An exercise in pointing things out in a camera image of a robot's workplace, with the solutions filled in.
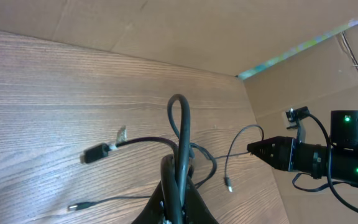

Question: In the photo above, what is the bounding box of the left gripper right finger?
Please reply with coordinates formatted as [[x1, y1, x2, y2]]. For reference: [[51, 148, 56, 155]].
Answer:
[[185, 177, 218, 224]]

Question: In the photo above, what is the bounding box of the thin black usb cable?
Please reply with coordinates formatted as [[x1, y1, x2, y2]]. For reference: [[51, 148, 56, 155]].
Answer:
[[67, 167, 219, 212]]

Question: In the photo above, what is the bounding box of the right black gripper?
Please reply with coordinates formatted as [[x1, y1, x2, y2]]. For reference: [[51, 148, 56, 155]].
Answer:
[[247, 136, 296, 172]]

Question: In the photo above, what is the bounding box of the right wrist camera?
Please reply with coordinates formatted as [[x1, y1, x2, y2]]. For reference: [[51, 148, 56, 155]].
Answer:
[[285, 106, 310, 143]]

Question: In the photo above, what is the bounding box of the thick black tagged cable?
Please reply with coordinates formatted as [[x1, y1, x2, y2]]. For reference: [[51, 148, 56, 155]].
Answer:
[[80, 93, 219, 224]]

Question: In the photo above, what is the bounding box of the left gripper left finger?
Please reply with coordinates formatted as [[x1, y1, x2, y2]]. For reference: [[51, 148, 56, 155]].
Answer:
[[132, 183, 165, 224]]

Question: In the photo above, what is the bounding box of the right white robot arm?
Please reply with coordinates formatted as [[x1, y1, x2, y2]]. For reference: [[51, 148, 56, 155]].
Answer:
[[247, 106, 358, 188]]

